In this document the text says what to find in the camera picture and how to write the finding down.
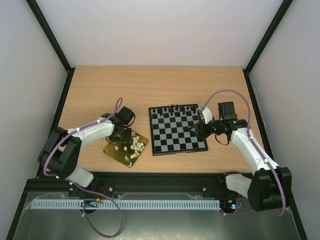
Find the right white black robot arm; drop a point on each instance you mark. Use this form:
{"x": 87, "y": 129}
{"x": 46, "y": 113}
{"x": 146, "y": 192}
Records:
{"x": 270, "y": 185}

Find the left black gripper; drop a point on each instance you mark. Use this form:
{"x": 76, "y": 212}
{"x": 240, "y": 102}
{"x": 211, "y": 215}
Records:
{"x": 127, "y": 138}

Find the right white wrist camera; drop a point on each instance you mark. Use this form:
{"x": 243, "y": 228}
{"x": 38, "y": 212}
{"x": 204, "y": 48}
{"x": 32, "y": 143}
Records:
{"x": 206, "y": 114}

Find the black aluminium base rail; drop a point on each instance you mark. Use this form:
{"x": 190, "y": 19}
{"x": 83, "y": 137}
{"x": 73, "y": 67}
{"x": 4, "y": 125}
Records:
{"x": 112, "y": 184}

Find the light blue slotted cable duct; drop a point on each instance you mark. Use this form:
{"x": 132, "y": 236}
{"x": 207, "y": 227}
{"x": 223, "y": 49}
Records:
{"x": 77, "y": 204}

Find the left black frame post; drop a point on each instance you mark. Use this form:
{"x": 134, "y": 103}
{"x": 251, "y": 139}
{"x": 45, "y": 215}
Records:
{"x": 41, "y": 19}

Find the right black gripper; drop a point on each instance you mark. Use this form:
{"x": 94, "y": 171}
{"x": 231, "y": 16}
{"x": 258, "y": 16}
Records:
{"x": 200, "y": 129}

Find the black chess pieces row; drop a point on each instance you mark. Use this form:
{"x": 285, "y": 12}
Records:
{"x": 174, "y": 111}

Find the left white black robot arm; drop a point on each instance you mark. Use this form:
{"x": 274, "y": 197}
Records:
{"x": 59, "y": 155}

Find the black frame post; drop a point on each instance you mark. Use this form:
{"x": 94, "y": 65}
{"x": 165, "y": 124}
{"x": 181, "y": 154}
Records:
{"x": 41, "y": 19}
{"x": 276, "y": 20}

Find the gold metal tray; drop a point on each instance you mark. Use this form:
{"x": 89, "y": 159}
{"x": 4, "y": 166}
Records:
{"x": 118, "y": 150}

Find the right black frame post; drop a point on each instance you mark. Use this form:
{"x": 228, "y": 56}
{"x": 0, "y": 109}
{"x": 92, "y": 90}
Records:
{"x": 276, "y": 20}

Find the white chess piece pile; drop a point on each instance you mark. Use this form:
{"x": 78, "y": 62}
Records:
{"x": 137, "y": 147}

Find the black grey chess board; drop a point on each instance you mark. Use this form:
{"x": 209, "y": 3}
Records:
{"x": 170, "y": 136}

